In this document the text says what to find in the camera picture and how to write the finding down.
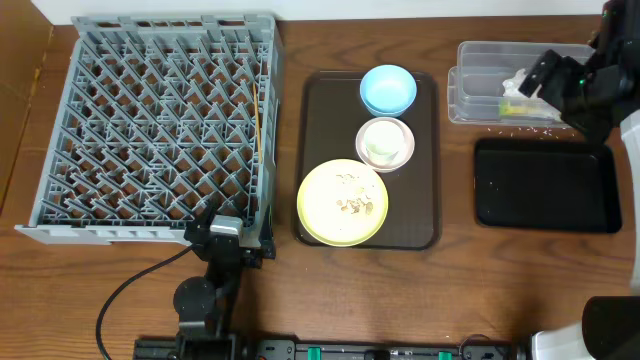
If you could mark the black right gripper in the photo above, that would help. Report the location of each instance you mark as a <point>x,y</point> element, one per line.
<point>537,74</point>

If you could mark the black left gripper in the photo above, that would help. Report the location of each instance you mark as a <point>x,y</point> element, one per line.
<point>230,248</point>

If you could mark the cream white cup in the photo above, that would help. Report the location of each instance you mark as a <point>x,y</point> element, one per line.
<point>383,140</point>

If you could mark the white napkin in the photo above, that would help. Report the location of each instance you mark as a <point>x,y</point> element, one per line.
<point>511,86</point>

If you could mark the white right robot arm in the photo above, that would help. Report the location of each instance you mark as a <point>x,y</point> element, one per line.
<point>609,328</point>

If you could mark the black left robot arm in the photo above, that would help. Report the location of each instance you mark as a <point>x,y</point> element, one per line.
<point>205,304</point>

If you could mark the grey dishwasher rack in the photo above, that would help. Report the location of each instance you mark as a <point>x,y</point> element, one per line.
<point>156,119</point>

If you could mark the black tray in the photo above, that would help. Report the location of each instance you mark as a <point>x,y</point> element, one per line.
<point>560,186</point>

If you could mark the clear plastic bin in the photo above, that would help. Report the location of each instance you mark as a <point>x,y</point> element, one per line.
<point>475,91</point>

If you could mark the yellow plate with crumbs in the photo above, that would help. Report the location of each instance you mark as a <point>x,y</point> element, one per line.
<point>342,203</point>

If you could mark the dark brown serving tray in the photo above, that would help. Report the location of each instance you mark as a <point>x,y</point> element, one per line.
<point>331,116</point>

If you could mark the light blue bowl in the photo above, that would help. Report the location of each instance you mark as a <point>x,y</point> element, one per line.
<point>388,90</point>

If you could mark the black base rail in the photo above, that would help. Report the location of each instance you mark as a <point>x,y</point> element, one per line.
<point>290,349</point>

